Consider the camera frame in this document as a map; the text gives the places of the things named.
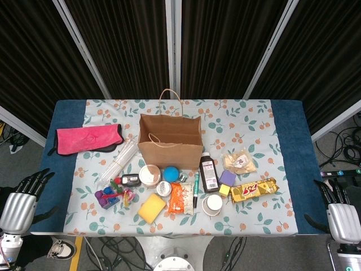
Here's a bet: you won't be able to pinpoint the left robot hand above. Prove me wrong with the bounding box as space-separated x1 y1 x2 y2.
0 168 59 235

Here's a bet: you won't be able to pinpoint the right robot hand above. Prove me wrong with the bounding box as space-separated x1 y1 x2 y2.
303 179 361 246

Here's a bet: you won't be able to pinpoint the gold biscuit pack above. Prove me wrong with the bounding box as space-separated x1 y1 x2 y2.
230 177 279 204

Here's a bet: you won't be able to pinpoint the clear bag of crackers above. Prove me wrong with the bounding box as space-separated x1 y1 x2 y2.
221 149 258 175

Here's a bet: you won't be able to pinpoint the yellow foam cube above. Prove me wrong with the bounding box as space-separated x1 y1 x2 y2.
218 183 232 198

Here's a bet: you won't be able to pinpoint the purple foam cube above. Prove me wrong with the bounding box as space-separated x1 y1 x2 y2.
218 170 237 187

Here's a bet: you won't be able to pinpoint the white paper cup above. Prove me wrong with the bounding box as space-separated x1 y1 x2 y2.
201 194 223 217

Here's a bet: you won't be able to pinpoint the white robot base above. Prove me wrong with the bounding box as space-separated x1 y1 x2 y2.
135 236 213 271

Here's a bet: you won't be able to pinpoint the brown paper bag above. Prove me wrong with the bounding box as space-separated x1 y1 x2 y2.
137 88 204 171

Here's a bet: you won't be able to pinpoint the person leg black trousers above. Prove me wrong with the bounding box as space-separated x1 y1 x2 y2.
15 235 55 268

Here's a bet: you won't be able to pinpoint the black power strip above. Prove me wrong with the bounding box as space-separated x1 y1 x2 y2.
320 168 361 178

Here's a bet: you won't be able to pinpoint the white sneaker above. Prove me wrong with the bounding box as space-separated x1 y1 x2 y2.
46 239 77 261

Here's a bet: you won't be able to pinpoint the purple toy building block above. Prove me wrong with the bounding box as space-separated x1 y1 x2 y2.
94 189 109 209

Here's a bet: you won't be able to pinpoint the blue table cover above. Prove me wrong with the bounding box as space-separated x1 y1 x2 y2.
29 99 331 235

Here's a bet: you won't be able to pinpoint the floral print tablecloth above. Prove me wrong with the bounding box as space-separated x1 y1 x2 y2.
63 98 299 237

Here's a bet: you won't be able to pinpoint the blue toy building block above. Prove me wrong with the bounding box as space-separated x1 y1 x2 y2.
103 187 122 210

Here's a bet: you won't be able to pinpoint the pink folded towel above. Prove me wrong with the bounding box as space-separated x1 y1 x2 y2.
56 123 124 155

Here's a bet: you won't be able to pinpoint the bundle of clear straws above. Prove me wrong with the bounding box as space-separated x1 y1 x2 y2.
97 138 139 189

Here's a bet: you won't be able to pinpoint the colourful feather shuttlecock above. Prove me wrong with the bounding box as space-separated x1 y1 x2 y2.
102 178 137 208

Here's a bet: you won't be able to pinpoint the small black box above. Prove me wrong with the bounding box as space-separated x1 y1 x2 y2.
121 173 142 187

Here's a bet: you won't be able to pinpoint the yellow sponge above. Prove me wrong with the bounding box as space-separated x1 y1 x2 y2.
137 193 167 225

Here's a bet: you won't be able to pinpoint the clear jar of rubber bands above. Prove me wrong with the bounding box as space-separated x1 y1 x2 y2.
138 164 163 189

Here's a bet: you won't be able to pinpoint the brown medicine bottle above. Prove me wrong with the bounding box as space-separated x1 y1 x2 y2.
199 152 220 194

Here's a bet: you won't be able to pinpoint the small jar of paper clips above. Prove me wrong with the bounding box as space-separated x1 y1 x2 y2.
156 181 173 198

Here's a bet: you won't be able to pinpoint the green marker pen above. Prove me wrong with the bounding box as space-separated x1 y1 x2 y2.
193 172 200 206

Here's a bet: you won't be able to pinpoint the black partition screen panel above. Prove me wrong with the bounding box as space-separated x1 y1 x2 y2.
244 0 361 142
53 0 174 99
173 0 296 99
0 0 109 146

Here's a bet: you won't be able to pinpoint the blue ball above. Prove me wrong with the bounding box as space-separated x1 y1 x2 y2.
162 166 179 182

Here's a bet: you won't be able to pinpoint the orange pickle packet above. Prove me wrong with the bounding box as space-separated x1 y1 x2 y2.
167 182 196 215

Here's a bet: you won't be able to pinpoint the black floor cable bundle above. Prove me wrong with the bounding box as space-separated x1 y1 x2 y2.
84 236 249 271
0 121 22 155
314 112 361 170

